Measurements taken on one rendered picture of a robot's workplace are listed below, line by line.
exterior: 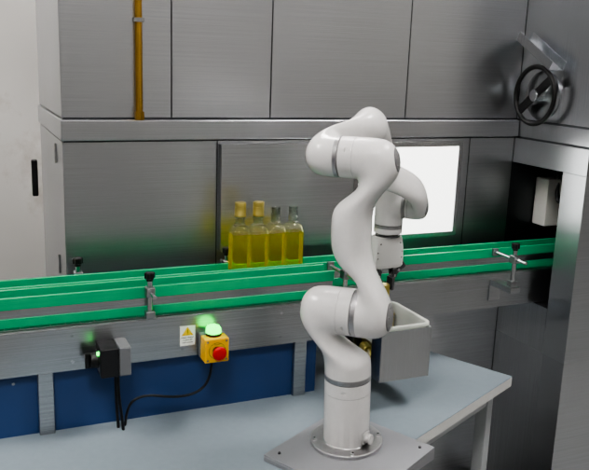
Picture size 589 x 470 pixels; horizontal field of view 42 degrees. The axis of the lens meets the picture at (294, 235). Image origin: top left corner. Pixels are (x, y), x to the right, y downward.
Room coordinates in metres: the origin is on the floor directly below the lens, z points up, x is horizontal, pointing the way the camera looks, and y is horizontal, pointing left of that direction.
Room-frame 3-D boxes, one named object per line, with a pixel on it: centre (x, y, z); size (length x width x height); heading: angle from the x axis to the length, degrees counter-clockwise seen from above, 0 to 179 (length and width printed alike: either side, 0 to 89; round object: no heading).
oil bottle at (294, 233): (2.35, 0.01, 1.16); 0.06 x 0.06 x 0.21; 25
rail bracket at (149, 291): (1.99, 0.38, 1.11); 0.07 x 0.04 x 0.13; 24
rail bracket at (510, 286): (2.54, -0.73, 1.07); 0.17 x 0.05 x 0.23; 24
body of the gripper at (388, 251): (2.23, -0.28, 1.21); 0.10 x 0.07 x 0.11; 116
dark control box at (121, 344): (1.93, 0.47, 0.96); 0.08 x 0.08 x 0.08; 24
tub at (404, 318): (2.24, -0.29, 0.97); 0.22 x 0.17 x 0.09; 24
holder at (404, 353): (2.26, -0.28, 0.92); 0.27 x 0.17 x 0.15; 24
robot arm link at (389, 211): (2.23, -0.28, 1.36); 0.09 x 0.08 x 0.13; 70
